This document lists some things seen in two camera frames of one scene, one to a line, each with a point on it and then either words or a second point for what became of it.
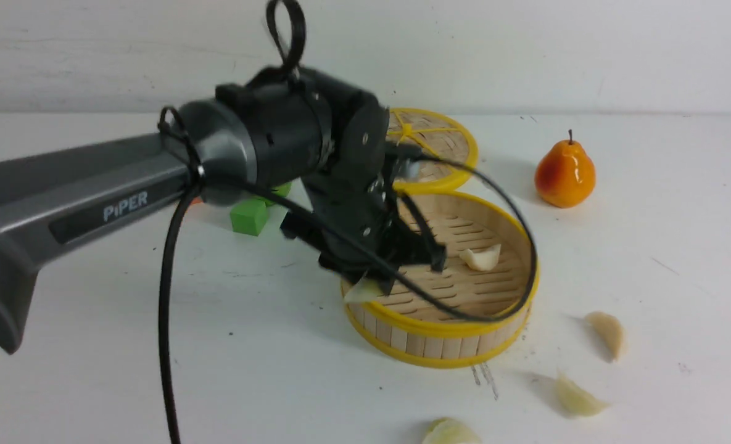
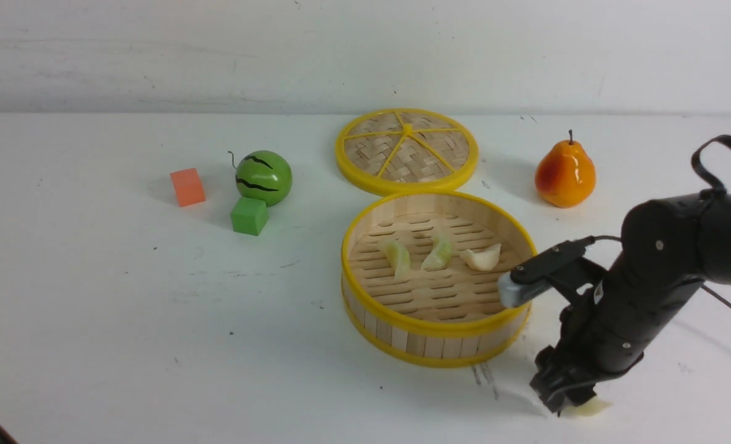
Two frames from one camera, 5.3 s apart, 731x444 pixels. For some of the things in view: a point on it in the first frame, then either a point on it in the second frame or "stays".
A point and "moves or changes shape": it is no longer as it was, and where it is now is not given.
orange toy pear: (565, 176) stays
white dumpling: (485, 260) stays
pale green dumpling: (366, 290) moves or changes shape
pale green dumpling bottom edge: (445, 430) moves or changes shape
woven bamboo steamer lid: (438, 137) stays
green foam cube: (248, 216) stays
